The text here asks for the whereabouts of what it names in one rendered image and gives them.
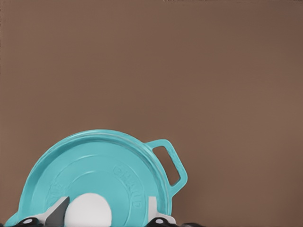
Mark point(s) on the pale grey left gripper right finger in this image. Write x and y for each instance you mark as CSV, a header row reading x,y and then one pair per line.
x,y
153,208

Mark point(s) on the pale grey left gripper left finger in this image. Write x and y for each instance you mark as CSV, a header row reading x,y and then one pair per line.
x,y
58,212

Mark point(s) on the turquoise pot lid, white knob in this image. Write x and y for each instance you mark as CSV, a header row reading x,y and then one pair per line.
x,y
99,175

